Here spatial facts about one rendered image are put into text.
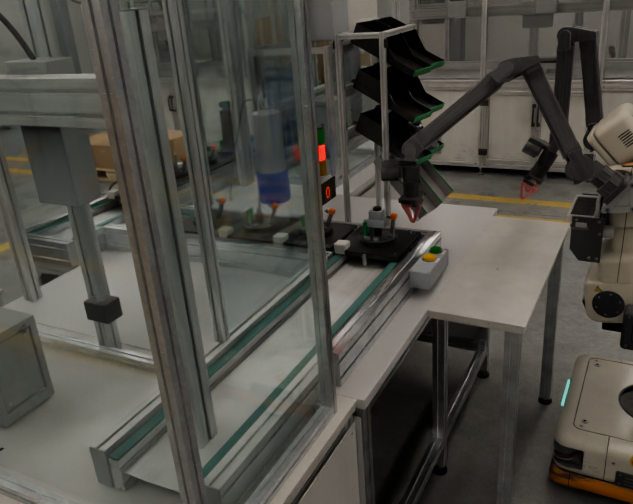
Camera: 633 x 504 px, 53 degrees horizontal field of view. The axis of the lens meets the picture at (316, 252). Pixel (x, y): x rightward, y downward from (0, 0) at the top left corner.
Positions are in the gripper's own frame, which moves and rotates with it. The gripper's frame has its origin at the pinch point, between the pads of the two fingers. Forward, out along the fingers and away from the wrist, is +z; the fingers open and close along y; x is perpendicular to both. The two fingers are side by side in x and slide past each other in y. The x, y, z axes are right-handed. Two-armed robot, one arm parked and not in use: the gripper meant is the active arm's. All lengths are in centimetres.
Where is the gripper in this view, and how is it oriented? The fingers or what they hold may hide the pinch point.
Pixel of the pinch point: (412, 220)
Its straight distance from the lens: 221.4
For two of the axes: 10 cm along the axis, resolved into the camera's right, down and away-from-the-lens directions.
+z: 0.9, 9.1, 4.0
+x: 8.9, 1.0, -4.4
